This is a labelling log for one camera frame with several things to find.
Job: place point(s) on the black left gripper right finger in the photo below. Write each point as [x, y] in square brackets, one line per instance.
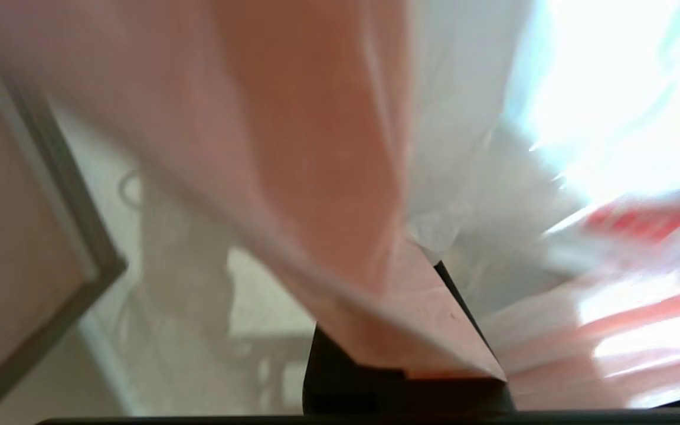
[464, 395]

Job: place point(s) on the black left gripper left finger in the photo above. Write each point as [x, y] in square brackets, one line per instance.
[340, 389]

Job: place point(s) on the clear pink-edged new trash bag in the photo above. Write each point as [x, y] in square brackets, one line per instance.
[316, 147]

